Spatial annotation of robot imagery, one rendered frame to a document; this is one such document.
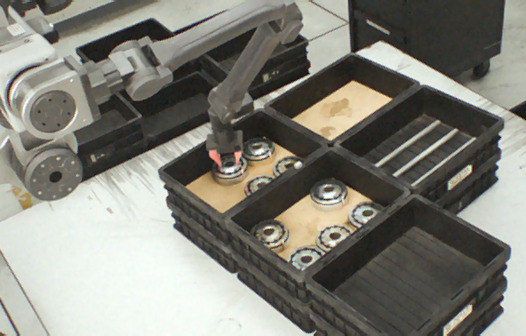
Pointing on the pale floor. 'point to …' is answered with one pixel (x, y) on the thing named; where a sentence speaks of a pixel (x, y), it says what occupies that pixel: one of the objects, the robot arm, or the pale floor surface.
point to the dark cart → (432, 31)
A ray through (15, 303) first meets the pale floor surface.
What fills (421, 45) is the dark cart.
